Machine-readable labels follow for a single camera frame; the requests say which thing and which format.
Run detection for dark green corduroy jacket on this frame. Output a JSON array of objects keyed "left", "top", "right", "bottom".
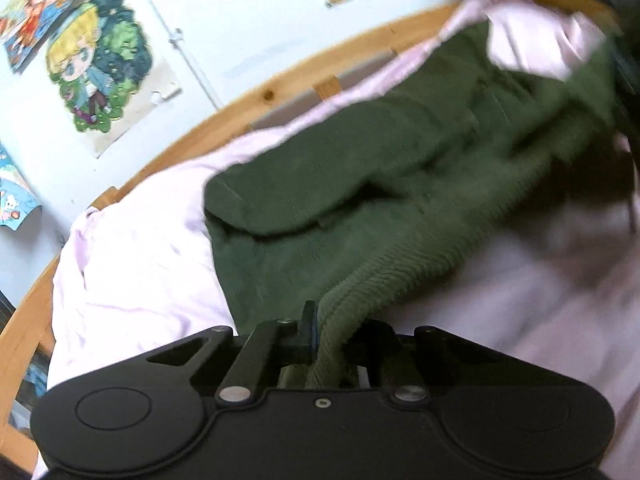
[{"left": 203, "top": 23, "right": 617, "bottom": 387}]

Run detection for pink bed sheet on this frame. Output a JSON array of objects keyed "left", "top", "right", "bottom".
[{"left": 48, "top": 0, "right": 639, "bottom": 479}]

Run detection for orange haired girl small poster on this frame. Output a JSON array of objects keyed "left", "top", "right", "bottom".
[{"left": 0, "top": 146, "right": 41, "bottom": 232}]

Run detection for blond anime boy poster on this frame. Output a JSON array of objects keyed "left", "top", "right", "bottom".
[{"left": 46, "top": 0, "right": 182, "bottom": 157}]

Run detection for red haired anime poster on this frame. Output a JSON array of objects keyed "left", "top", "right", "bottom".
[{"left": 1, "top": 0, "right": 74, "bottom": 73}]

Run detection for wooden bed frame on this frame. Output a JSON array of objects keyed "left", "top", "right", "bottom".
[{"left": 0, "top": 0, "right": 622, "bottom": 476}]

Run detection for white wall pipe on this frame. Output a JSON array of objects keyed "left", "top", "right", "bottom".
[{"left": 146, "top": 0, "right": 224, "bottom": 112}]

